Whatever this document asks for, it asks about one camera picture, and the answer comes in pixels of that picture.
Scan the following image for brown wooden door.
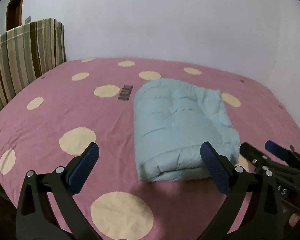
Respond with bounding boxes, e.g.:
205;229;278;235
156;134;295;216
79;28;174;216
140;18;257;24
5;0;25;32

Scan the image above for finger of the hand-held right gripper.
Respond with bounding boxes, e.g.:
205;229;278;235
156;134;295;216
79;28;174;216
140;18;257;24
239;142;273;173
264;140;300;172

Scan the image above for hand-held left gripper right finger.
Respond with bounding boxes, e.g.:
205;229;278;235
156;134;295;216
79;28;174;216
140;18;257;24
199;142;285;240

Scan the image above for striped padded headboard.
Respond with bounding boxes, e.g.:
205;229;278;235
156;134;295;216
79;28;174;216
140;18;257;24
0;18;67;124

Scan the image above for pink polka-dot bed sheet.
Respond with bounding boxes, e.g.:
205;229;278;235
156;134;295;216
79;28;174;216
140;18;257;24
0;57;300;240

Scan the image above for light blue puffer jacket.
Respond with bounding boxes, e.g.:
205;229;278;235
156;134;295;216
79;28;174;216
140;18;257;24
133;78;241;182

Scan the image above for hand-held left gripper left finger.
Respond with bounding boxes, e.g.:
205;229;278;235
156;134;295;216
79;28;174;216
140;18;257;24
16;142;100;240

